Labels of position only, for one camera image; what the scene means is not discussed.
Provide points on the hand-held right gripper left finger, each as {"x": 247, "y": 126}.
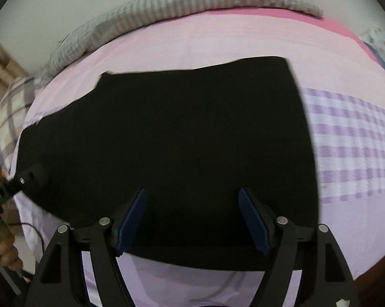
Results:
{"x": 131, "y": 224}

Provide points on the person's left hand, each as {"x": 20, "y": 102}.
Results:
{"x": 8, "y": 252}

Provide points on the black pants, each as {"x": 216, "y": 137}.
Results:
{"x": 179, "y": 134}

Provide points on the plaid pillow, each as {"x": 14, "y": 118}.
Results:
{"x": 10, "y": 118}

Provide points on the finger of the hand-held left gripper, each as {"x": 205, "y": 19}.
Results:
{"x": 31, "y": 179}

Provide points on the pink and purple bed sheet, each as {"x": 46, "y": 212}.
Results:
{"x": 355, "y": 230}

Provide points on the grey white striped blanket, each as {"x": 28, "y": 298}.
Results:
{"x": 179, "y": 3}

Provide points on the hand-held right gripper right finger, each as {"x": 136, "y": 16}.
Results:
{"x": 253, "y": 224}

